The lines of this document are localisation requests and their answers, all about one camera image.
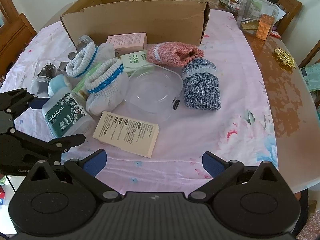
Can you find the medical cotton swab container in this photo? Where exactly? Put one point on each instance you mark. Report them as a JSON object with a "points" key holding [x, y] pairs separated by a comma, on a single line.
{"points": [[66, 115]]}

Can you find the green C&S tissue pack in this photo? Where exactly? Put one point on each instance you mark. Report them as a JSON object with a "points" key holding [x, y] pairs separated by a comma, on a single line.
{"points": [[134, 61]]}

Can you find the orange pill blister pack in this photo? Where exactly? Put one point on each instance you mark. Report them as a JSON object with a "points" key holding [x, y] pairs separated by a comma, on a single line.
{"points": [[264, 27]]}

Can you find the gold ornament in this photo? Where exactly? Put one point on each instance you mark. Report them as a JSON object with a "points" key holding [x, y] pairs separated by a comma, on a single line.
{"points": [[285, 58]]}

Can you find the brown cardboard box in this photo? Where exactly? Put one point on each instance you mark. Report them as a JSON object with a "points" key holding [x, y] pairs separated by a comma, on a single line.
{"points": [[161, 20]]}

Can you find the blue white round bottle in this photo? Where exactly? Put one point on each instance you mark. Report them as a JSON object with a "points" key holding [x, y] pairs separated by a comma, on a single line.
{"points": [[58, 82]]}

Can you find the large jar black lid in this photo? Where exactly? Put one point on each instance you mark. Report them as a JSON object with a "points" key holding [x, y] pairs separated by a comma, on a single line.
{"points": [[251, 12]]}

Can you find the pink cardboard box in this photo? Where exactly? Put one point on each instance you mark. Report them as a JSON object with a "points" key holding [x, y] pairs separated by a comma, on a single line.
{"points": [[128, 43]]}

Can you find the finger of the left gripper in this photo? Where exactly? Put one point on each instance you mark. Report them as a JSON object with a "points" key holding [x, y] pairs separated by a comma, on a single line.
{"points": [[25, 144], [16, 102]]}

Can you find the wooden chair left side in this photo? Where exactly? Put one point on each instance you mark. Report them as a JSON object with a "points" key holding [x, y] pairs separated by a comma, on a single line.
{"points": [[16, 33]]}

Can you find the beige printed carton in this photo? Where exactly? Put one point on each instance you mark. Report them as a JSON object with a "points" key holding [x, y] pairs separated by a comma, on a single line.
{"points": [[128, 134]]}

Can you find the white sock blue band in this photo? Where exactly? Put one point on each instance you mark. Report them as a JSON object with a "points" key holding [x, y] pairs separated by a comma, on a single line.
{"points": [[107, 87]]}

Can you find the pink knitted sock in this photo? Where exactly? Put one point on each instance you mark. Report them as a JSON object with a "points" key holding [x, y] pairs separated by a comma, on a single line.
{"points": [[173, 54]]}

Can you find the clear jar dark tea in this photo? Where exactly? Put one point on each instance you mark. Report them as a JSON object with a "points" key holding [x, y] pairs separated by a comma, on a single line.
{"points": [[40, 82]]}

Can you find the clear jar brown contents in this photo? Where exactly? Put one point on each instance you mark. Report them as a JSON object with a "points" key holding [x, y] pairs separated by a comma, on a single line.
{"points": [[84, 40]]}

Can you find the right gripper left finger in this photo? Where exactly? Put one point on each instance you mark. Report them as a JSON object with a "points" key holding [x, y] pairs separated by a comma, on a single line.
{"points": [[84, 172]]}

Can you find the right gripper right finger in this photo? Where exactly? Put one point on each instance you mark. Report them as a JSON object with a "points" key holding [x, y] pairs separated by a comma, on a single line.
{"points": [[224, 174]]}

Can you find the white sock blue stripe roll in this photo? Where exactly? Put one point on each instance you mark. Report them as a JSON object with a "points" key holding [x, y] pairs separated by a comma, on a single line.
{"points": [[88, 57]]}

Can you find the blue knitted sock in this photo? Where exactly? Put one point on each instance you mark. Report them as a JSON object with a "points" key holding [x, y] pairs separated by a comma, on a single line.
{"points": [[201, 85]]}

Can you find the pink floral tablecloth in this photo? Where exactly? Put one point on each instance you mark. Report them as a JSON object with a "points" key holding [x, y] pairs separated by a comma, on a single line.
{"points": [[242, 129]]}

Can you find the wooden chair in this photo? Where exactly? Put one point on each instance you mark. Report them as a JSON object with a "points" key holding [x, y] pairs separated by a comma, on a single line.
{"points": [[16, 33], [291, 8]]}

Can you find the clear plastic bowl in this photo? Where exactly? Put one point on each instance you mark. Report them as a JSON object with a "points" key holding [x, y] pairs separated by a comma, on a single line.
{"points": [[153, 93]]}

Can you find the wooden chair right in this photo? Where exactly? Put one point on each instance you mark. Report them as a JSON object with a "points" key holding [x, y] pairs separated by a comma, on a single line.
{"points": [[291, 8]]}

